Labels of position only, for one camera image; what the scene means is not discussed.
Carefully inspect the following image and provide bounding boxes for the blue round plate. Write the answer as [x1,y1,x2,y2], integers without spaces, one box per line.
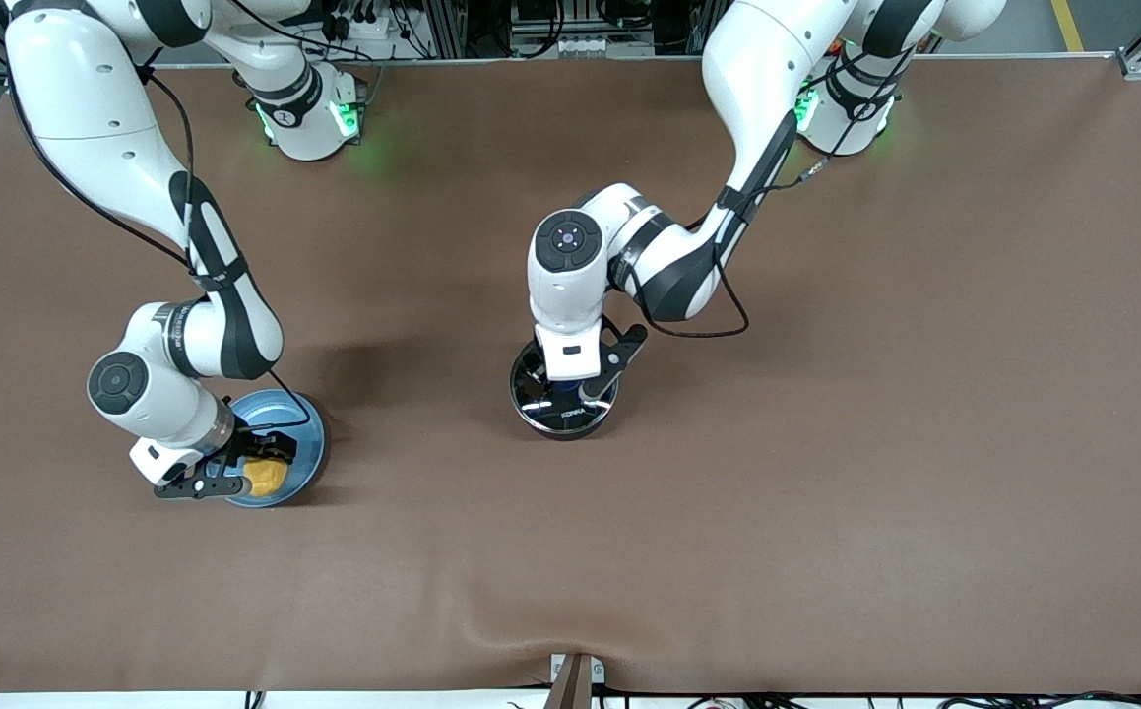
[219,388,329,509]

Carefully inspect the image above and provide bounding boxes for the brown table mat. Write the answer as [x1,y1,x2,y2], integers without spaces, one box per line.
[0,54,1141,696]

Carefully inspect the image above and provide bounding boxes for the yellow potato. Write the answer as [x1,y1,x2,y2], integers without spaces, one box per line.
[240,455,290,497]

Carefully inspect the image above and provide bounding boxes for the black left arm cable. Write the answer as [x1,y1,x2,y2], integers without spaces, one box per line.
[619,158,833,342]

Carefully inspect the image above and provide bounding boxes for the metal table edge bracket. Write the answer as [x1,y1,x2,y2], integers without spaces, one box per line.
[548,652,606,709]

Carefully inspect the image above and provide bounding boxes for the glass lid with blue knob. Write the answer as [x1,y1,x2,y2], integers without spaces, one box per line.
[511,342,619,435]

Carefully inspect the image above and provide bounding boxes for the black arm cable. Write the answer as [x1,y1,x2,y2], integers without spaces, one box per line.
[3,49,316,434]
[619,158,833,342]

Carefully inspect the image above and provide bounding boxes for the grey connector block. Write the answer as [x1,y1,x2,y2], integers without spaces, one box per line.
[511,30,656,60]

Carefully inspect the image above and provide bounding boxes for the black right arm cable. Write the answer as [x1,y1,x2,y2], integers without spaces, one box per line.
[3,49,316,434]

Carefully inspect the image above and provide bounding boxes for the white power strip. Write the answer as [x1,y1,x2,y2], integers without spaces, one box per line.
[319,0,404,42]

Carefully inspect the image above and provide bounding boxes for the black pot with blue handle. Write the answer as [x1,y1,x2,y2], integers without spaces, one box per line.
[508,340,621,441]

